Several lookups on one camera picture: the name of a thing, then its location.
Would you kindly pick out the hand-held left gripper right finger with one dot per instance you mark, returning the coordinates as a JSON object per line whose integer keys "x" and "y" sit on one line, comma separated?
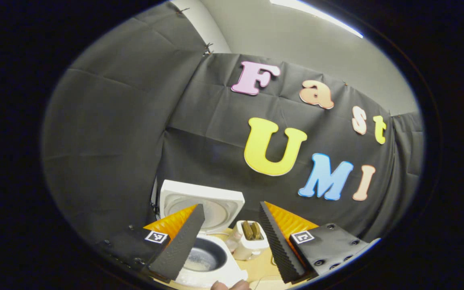
{"x": 280, "y": 245}

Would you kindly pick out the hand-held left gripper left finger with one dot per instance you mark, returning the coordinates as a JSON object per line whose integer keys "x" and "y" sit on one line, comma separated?
{"x": 183, "y": 241}

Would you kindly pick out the white rice cooker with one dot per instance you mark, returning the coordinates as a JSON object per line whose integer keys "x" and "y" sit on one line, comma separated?
{"x": 224, "y": 201}

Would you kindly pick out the white toaster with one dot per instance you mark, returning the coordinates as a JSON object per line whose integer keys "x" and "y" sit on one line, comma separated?
{"x": 252, "y": 245}

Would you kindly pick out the brown bread slice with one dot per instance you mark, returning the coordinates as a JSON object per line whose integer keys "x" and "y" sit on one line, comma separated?
{"x": 247, "y": 230}
{"x": 256, "y": 229}

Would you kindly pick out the clear plastic water bottle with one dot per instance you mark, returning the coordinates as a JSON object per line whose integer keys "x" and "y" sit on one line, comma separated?
{"x": 233, "y": 241}

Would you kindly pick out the black backdrop cloth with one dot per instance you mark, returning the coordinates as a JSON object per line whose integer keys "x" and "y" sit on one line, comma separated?
{"x": 115, "y": 141}

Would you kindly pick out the black cloth clip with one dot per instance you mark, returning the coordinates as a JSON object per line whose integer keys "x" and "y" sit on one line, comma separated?
{"x": 208, "y": 49}
{"x": 181, "y": 10}

